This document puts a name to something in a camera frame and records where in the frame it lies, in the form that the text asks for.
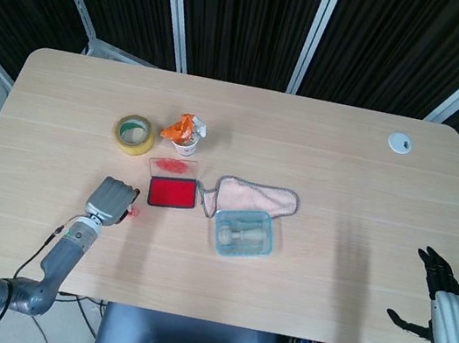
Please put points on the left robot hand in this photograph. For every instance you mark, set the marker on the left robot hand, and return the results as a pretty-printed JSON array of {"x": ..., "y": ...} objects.
[{"x": 110, "y": 201}]

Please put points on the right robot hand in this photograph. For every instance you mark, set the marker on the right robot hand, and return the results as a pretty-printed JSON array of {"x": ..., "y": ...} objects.
[{"x": 453, "y": 324}]

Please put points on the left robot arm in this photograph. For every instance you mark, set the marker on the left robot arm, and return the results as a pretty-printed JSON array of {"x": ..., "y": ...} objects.
[{"x": 58, "y": 257}]

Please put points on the yellow tape roll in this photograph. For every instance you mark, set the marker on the yellow tape roll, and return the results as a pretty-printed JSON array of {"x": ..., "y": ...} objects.
[{"x": 142, "y": 149}]

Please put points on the red ink pad black case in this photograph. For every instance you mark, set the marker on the red ink pad black case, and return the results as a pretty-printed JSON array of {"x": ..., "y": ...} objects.
[{"x": 172, "y": 192}]

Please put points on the clear ink pad lid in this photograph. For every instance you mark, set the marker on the clear ink pad lid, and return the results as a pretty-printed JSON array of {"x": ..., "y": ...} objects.
[{"x": 174, "y": 166}]

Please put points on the white paper cup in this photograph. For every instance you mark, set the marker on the white paper cup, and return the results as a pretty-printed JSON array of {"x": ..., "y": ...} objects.
[{"x": 184, "y": 149}]

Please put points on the crumpled orange wrapper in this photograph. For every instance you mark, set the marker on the crumpled orange wrapper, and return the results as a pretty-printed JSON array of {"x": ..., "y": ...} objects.
[{"x": 179, "y": 129}]

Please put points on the pink cloth grey edging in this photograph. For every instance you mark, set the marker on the pink cloth grey edging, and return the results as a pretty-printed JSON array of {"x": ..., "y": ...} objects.
[{"x": 247, "y": 197}]

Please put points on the clear blue plastic box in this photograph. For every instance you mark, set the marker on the clear blue plastic box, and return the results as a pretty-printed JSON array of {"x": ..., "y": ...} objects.
[{"x": 269, "y": 249}]

